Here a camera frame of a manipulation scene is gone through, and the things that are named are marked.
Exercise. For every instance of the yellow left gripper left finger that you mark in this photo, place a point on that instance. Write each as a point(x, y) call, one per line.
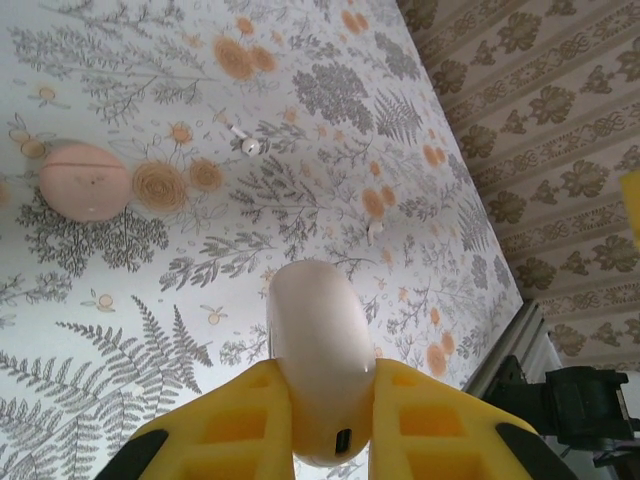
point(225, 430)

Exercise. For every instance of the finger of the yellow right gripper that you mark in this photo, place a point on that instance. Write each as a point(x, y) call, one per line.
point(632, 220)

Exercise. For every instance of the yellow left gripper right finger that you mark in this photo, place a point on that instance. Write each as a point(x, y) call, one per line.
point(425, 435)

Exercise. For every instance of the pink earbud charging case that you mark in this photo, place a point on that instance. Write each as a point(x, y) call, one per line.
point(82, 182)

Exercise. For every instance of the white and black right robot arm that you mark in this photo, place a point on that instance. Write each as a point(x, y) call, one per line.
point(580, 405)

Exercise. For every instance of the aluminium side rail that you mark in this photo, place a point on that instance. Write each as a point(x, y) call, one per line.
point(505, 350)

